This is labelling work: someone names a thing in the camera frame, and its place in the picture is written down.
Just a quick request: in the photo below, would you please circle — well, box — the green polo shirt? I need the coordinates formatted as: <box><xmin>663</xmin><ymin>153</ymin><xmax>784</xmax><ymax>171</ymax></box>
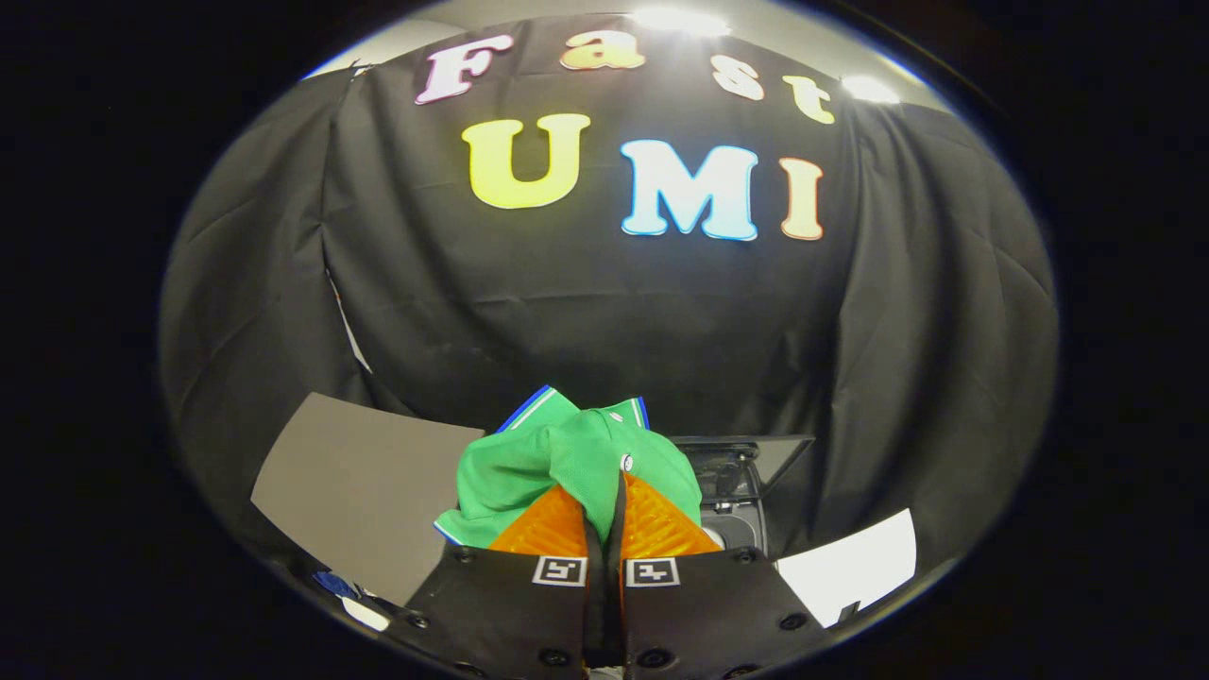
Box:
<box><xmin>434</xmin><ymin>385</ymin><xmax>705</xmax><ymax>551</ymax></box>

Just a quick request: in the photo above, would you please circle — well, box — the black backdrop cloth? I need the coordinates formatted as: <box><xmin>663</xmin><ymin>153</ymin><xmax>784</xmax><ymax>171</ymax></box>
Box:
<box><xmin>159</xmin><ymin>14</ymin><xmax>1061</xmax><ymax>605</ymax></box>

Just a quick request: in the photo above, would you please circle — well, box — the ceiling light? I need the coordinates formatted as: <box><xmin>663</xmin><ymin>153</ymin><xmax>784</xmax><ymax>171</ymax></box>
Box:
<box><xmin>631</xmin><ymin>8</ymin><xmax>730</xmax><ymax>37</ymax></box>
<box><xmin>843</xmin><ymin>76</ymin><xmax>900</xmax><ymax>105</ymax></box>

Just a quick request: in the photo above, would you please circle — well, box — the grey cabinet with dark top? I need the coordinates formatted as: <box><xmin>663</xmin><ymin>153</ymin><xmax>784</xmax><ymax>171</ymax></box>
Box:
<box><xmin>250</xmin><ymin>392</ymin><xmax>487</xmax><ymax>607</ymax></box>

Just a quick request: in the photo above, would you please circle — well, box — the white board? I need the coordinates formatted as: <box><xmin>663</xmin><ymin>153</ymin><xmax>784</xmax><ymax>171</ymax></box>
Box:
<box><xmin>776</xmin><ymin>510</ymin><xmax>917</xmax><ymax>629</ymax></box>

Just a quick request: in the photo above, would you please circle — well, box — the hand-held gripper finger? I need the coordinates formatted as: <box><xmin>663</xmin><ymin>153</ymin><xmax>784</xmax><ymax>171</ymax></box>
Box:
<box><xmin>387</xmin><ymin>482</ymin><xmax>605</xmax><ymax>680</ymax></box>
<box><xmin>604</xmin><ymin>467</ymin><xmax>832</xmax><ymax>680</ymax></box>

